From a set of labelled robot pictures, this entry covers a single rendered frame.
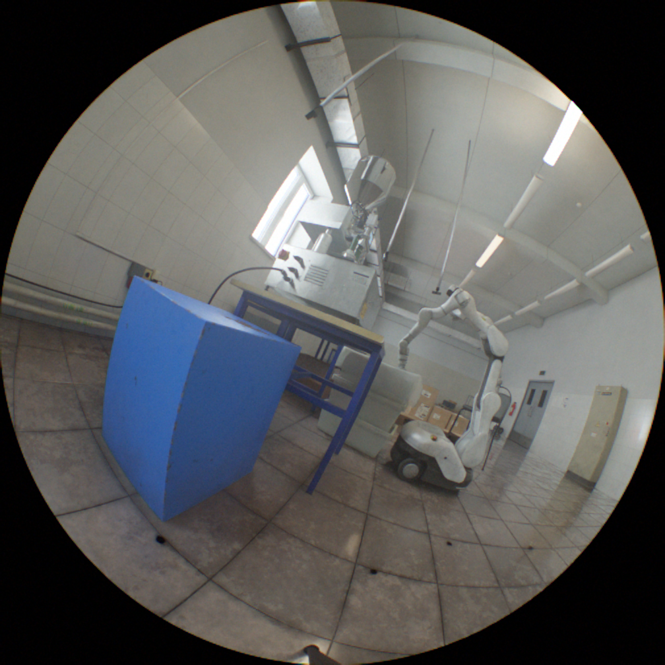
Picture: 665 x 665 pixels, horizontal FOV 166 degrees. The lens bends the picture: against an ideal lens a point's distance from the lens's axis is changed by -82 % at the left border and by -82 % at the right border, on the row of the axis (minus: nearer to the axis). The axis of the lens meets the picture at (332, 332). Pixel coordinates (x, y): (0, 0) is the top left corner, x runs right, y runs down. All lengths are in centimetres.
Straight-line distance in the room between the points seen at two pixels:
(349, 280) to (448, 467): 130
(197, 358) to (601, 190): 520
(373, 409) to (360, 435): 22
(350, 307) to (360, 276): 14
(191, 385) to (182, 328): 12
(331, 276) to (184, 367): 74
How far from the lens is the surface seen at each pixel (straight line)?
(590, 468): 562
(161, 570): 71
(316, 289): 101
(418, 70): 407
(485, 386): 182
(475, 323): 182
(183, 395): 50
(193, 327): 47
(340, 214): 122
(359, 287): 97
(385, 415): 168
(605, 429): 563
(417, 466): 162
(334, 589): 82
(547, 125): 427
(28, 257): 187
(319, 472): 103
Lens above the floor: 65
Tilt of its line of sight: 3 degrees up
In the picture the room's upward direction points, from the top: 23 degrees clockwise
